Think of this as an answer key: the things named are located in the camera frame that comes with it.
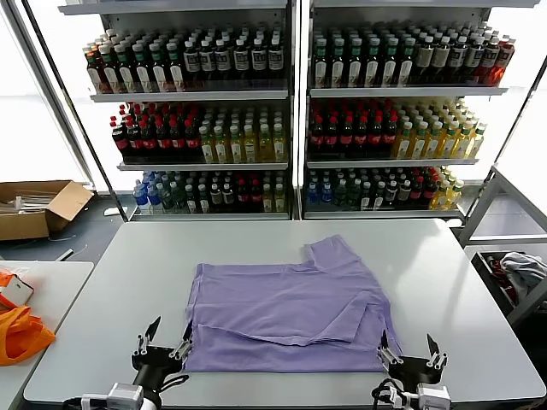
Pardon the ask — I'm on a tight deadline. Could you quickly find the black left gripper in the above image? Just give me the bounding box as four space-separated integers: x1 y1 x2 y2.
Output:
131 315 196 390

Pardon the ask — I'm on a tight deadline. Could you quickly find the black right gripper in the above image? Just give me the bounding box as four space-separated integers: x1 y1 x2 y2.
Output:
376 331 449 384

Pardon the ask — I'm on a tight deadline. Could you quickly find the purple t-shirt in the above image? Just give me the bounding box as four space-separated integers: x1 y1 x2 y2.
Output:
181 233 403 375

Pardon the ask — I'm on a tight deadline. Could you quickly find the dark grey storage bin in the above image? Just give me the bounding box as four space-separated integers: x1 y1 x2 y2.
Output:
472 250 547 317

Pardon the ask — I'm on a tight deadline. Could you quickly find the crumpled red garment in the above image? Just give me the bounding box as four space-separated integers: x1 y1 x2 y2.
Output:
487 255 520 303

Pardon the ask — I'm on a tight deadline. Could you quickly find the grey metal shelf board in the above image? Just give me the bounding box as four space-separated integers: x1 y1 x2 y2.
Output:
304 208 466 220
117 161 291 172
89 89 291 103
309 85 511 98
307 157 481 169
128 212 295 222

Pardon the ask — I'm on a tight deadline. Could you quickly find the crumpled grey garment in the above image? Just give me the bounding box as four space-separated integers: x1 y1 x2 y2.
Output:
500 251 547 301

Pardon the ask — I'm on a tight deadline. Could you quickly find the orange fabric bag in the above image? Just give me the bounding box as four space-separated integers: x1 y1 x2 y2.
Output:
0 306 57 367

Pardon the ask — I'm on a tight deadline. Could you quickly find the small white carton box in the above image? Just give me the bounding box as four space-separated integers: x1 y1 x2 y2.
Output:
0 273 35 308

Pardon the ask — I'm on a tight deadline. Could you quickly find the small yellow juice bottle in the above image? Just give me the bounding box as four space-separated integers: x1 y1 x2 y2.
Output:
449 179 466 210
435 179 451 211

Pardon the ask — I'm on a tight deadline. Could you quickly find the open cardboard box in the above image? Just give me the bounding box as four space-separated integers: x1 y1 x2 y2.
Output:
0 179 95 242

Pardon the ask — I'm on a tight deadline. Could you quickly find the white plastic strips bundle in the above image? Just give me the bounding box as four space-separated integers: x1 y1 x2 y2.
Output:
0 190 60 214

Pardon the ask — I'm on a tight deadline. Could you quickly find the yellow juice bottle green cap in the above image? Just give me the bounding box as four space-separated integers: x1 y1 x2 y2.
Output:
427 120 444 160
443 120 460 159
457 120 474 159
201 126 217 165
397 121 415 160
230 125 245 164
259 124 274 164
244 124 260 164
470 122 489 158
215 125 231 164
273 123 290 163
413 121 430 160

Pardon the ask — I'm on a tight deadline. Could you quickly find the cola bottle red cap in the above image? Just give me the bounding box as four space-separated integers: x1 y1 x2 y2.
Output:
355 114 371 156
156 119 173 158
127 120 144 158
142 120 158 158
384 114 400 156
325 115 341 156
369 114 385 156
339 114 356 156
185 119 203 158
110 114 130 159
309 114 326 156
171 119 187 158

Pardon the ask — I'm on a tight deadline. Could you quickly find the grey metal shelving unit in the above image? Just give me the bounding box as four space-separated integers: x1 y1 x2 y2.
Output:
58 0 301 222
299 0 541 220

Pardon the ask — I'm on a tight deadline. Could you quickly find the brown tea bottle white label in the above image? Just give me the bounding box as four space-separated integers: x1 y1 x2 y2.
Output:
118 43 136 94
102 43 120 94
167 41 185 92
87 45 103 94
134 42 152 93
150 41 168 92

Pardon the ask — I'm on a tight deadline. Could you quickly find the dark bottle navy label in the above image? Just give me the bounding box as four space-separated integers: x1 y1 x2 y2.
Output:
199 38 217 90
234 38 252 90
184 39 201 90
268 37 285 90
215 38 233 90
251 37 268 90

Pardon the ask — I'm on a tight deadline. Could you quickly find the green-capped dark drink bottle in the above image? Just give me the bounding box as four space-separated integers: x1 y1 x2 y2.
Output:
330 37 348 87
365 36 383 87
314 37 331 87
382 36 400 86
348 36 366 87
399 36 418 86

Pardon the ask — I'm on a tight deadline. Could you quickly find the dark bottle beige label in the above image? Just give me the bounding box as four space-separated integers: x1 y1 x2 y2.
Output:
434 35 453 85
417 35 435 85

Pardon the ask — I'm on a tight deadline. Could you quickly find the red drink bottle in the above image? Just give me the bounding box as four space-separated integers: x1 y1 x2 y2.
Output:
498 33 518 85
483 34 503 85

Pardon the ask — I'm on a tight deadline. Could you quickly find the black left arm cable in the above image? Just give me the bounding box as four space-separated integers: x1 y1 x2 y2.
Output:
158 373 191 392

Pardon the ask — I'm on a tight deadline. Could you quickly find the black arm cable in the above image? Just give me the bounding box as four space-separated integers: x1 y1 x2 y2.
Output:
369 378 403 410
158 373 191 392

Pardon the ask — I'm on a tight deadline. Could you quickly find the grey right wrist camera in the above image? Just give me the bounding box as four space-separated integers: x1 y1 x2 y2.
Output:
416 384 452 410

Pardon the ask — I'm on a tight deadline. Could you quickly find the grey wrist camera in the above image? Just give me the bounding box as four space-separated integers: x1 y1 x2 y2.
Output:
106 383 145 410
416 384 452 410

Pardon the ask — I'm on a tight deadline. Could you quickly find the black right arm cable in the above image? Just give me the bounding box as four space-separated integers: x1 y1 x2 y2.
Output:
369 378 403 410

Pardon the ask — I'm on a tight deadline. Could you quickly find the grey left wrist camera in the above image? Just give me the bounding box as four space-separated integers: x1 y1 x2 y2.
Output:
106 383 145 410

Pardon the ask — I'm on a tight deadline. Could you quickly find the grey metal rack frame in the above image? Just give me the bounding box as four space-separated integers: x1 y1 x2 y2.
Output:
464 165 547 329

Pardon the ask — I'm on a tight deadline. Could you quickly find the thin black frame pole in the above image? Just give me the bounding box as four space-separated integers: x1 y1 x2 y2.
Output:
21 0 128 223
462 60 547 226

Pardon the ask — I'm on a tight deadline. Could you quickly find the wide grey frame beam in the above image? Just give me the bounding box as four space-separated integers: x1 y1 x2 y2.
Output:
0 0 97 188

